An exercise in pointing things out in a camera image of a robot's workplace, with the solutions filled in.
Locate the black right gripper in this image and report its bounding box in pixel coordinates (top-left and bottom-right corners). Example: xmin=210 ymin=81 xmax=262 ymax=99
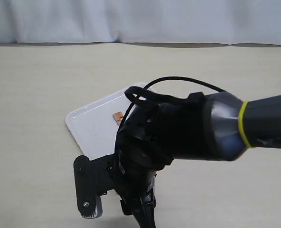
xmin=113 ymin=106 xmax=173 ymax=228

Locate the wooden piece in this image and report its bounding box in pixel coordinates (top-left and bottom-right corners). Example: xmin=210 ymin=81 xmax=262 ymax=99
xmin=112 ymin=112 xmax=123 ymax=126

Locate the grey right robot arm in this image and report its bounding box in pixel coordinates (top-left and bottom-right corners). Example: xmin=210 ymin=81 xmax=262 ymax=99
xmin=115 ymin=92 xmax=281 ymax=228

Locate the white plastic tray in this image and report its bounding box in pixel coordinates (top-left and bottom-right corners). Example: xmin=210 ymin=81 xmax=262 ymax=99
xmin=65 ymin=82 xmax=155 ymax=161

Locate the white backdrop cloth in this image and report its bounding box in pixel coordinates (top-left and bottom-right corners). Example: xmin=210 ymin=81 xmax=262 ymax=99
xmin=0 ymin=0 xmax=281 ymax=45

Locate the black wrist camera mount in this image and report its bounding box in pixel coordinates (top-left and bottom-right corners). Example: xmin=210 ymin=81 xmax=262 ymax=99
xmin=73 ymin=154 xmax=117 ymax=219

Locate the black cable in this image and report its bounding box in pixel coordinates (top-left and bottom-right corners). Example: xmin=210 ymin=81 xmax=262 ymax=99
xmin=118 ymin=76 xmax=228 ymax=133

